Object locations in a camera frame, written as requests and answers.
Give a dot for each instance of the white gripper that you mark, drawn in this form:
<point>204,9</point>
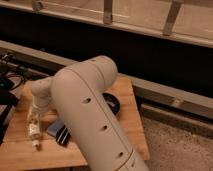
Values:
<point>42,100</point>

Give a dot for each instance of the white plastic bottle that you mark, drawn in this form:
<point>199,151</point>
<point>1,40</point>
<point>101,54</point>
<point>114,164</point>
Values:
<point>34,127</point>

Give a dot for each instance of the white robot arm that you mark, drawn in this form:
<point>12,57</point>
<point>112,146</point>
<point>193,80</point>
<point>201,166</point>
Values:
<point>76,92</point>

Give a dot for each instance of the dark ceramic bowl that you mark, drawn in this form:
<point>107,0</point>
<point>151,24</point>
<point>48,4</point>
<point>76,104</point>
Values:
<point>112,102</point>

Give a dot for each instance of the black white striped block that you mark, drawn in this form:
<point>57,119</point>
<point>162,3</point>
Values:
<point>63,136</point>

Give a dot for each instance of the wooden cutting board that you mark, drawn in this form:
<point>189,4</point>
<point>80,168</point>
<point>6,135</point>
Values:
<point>16,152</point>

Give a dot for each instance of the metal rail frame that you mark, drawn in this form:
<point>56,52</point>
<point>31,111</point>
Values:
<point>188,21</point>

